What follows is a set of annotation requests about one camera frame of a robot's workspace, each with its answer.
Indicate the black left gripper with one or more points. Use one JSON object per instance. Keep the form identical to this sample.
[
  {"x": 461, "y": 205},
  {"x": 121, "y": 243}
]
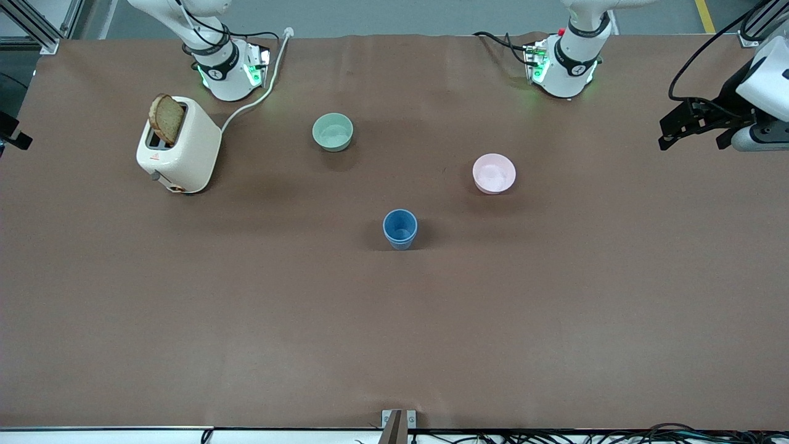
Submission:
[{"x": 729, "y": 97}]

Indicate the blue ribbed plastic cup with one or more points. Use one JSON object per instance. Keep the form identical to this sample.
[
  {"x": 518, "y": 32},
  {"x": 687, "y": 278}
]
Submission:
[
  {"x": 400, "y": 246},
  {"x": 399, "y": 225}
]

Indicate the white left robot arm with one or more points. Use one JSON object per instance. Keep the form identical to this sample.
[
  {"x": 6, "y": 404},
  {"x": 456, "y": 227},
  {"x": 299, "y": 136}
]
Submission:
[{"x": 570, "y": 68}]

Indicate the brown bread slice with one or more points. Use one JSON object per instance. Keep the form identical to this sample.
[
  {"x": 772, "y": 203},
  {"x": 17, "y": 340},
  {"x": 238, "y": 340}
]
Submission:
[{"x": 166, "y": 118}]

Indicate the cream white toaster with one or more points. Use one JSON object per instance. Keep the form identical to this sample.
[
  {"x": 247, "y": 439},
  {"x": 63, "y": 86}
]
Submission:
[{"x": 191, "y": 151}]

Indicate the pink bowl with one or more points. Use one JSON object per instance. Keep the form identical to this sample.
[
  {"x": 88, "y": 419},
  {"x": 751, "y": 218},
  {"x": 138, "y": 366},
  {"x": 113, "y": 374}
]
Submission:
[{"x": 494, "y": 174}]

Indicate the green bowl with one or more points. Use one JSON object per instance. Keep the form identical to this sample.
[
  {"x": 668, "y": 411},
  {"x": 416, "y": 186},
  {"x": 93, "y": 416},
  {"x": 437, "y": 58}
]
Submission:
[{"x": 333, "y": 132}]

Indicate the brown table cover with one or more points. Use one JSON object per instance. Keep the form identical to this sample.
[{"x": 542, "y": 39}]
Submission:
[{"x": 394, "y": 320}]

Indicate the aluminium frame profile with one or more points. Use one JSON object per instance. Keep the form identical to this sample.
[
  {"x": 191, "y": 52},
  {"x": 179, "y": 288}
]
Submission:
[{"x": 34, "y": 28}]

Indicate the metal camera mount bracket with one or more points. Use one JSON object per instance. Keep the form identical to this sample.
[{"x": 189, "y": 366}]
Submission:
[{"x": 398, "y": 422}]

